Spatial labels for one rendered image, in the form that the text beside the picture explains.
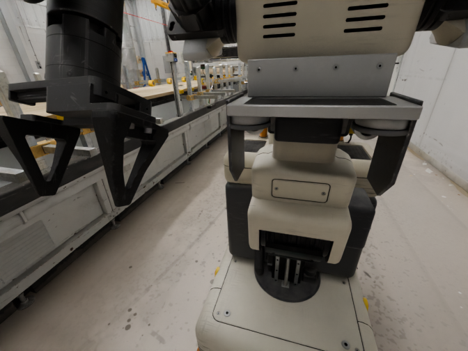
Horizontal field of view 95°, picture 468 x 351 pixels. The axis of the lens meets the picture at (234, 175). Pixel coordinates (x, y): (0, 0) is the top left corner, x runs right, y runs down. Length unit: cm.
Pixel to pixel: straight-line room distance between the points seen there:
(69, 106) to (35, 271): 147
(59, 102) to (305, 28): 35
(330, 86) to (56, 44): 35
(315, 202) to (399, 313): 104
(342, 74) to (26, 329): 163
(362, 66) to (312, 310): 82
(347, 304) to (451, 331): 61
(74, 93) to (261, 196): 41
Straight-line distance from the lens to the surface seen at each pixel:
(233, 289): 99
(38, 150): 123
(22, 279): 162
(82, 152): 106
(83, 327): 145
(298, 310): 97
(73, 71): 23
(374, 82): 42
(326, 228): 50
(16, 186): 120
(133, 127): 19
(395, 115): 34
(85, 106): 19
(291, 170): 48
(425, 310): 155
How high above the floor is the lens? 109
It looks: 27 degrees down
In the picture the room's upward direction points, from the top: 2 degrees counter-clockwise
